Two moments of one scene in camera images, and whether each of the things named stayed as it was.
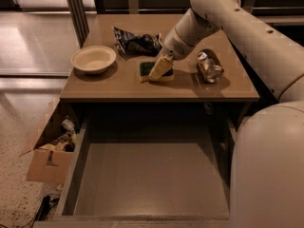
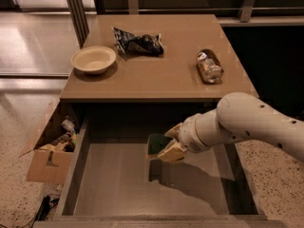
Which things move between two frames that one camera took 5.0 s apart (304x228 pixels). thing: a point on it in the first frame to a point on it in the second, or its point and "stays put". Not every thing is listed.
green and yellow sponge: x=143 y=70 to x=156 y=142
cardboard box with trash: x=50 y=161 stays put
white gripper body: x=175 y=47 to x=188 y=137
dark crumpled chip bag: x=130 y=45 stays put
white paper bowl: x=93 y=59 stays put
